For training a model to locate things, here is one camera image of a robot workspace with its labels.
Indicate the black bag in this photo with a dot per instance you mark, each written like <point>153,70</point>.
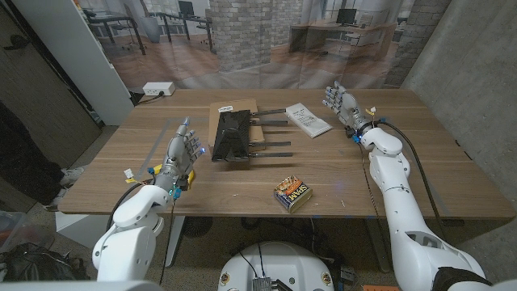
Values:
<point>36,262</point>

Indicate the white shoe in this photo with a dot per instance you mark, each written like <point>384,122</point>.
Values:
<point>72,175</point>

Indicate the black router with antennas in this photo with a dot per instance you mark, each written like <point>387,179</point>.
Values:
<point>232,133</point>

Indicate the printed office backdrop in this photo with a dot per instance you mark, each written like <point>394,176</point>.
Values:
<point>242,40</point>

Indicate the dark trouser leg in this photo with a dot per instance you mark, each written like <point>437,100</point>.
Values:
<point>24,161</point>

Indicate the grey metal table leg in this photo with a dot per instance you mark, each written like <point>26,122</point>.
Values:
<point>377,246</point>

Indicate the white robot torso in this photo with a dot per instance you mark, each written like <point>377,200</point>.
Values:
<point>278,262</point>

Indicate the dark wooden door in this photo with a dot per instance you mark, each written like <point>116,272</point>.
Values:
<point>32,101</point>

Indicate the clear bag with white leaflet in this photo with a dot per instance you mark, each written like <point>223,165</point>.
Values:
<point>309,121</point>

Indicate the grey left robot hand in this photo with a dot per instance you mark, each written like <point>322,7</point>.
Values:
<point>177,157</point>

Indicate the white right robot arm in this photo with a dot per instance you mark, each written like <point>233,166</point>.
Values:
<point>387,169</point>

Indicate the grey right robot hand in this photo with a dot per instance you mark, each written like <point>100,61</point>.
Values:
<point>348,107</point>

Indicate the clear plastic storage bin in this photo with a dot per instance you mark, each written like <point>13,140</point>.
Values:
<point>12,230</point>

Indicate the white power strip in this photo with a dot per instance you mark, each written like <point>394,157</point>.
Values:
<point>158,88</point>

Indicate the grey tape strip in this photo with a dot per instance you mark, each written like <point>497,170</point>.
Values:
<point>155,147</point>

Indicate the spam can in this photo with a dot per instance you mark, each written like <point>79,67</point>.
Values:
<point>292,194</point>

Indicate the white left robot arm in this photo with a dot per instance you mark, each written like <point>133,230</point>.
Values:
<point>129,238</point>

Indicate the white cabinet panel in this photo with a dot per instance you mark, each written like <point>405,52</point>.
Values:
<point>72,52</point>

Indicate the brown cardboard box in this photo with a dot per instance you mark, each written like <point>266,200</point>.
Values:
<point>242,106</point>

